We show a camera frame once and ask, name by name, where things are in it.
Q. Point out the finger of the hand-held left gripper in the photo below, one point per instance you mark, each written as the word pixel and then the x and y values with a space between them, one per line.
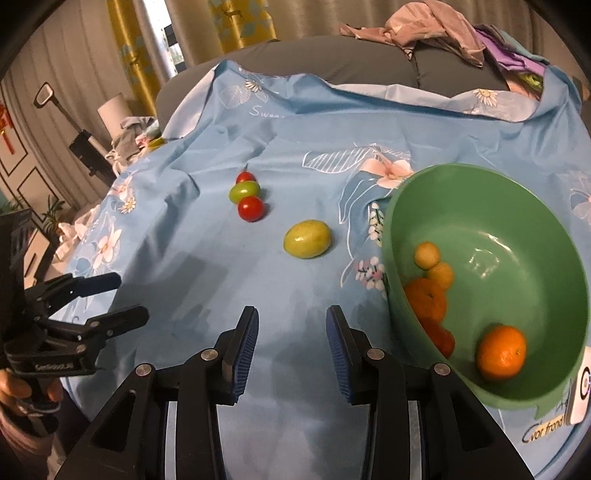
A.
pixel 124 318
pixel 99 282

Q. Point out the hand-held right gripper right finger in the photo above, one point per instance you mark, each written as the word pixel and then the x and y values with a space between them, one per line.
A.
pixel 339 355

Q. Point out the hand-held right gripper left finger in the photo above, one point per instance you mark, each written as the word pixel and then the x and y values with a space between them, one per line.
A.
pixel 244 355

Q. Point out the orange mandarin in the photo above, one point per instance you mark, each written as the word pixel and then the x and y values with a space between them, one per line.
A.
pixel 427 300
pixel 502 352

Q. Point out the small yellow fruit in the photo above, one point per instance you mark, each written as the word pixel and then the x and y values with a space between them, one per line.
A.
pixel 426 254
pixel 442 276

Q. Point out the green plastic bowl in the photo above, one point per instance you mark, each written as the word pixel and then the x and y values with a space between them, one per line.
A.
pixel 508 221

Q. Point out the person's left hand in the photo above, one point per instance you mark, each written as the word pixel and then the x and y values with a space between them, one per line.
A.
pixel 14 387

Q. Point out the white plastic bags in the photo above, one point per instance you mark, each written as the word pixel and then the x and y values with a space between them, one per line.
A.
pixel 69 230

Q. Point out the white cabinet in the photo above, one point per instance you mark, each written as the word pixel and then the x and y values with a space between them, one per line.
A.
pixel 39 251

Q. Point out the potted green plant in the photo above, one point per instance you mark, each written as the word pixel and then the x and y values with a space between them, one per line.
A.
pixel 51 214

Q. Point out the yellow-green plum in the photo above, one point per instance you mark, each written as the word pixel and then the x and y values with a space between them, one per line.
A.
pixel 307 238

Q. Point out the black upright vacuum cleaner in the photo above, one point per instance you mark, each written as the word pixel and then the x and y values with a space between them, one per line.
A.
pixel 87 147

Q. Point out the grey clothes pile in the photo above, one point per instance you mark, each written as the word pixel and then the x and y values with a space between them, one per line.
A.
pixel 131 134

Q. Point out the small green tomato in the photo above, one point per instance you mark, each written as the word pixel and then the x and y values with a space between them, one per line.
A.
pixel 244 192

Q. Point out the white cylinder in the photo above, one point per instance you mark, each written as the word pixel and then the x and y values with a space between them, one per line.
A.
pixel 113 113

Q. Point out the small red tomato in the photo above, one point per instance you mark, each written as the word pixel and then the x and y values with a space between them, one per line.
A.
pixel 245 177

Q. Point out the blue floral bed sheet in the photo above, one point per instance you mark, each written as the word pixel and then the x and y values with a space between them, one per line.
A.
pixel 258 138

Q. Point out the beige pleated curtain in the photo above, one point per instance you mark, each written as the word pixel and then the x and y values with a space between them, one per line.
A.
pixel 60 55

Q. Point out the yellow patterned curtain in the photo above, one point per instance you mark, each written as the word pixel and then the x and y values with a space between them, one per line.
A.
pixel 131 46
pixel 235 23

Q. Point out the white tag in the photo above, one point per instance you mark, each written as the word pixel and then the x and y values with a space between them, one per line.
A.
pixel 579 397

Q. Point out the window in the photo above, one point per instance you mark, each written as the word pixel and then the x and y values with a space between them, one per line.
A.
pixel 171 46

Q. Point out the grey sofa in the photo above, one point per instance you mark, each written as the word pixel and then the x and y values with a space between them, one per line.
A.
pixel 323 60

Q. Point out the pile of clothes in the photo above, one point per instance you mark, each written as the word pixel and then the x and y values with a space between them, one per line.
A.
pixel 314 18

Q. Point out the purple clothes pile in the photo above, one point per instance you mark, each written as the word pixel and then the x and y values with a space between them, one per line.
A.
pixel 508 55

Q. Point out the red knot wall decoration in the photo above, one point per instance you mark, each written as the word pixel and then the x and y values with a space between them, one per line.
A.
pixel 4 124

